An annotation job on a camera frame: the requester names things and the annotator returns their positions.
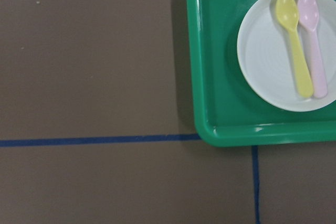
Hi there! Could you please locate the yellow plastic spoon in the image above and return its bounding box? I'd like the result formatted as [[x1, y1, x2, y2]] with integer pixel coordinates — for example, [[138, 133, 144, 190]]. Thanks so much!
[[275, 0, 314, 98]]

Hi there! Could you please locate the green plastic tray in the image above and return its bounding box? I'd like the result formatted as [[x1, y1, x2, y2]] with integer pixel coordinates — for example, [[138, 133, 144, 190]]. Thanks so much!
[[186, 0, 335, 147]]

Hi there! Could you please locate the white round plate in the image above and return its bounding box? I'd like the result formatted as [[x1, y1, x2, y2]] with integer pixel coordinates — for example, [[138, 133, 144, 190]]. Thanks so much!
[[237, 0, 335, 112]]

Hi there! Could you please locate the pink plastic spoon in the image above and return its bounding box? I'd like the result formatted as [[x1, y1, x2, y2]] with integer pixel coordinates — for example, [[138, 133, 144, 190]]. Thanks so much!
[[297, 0, 328, 99]]

